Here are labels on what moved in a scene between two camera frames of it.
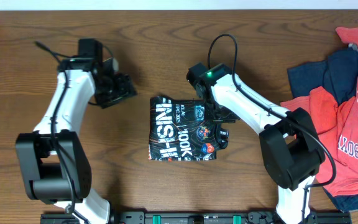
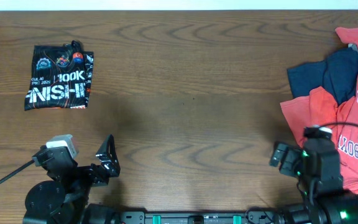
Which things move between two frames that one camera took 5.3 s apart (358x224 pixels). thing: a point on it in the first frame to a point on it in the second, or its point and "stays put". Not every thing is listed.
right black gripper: x=232 y=118 to x=287 y=166
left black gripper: x=120 y=92 to x=96 y=171
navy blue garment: x=339 y=76 stays put
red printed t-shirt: x=348 y=129 stays put
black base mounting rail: x=199 y=217 stays put
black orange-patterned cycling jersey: x=178 y=130 to x=61 y=77
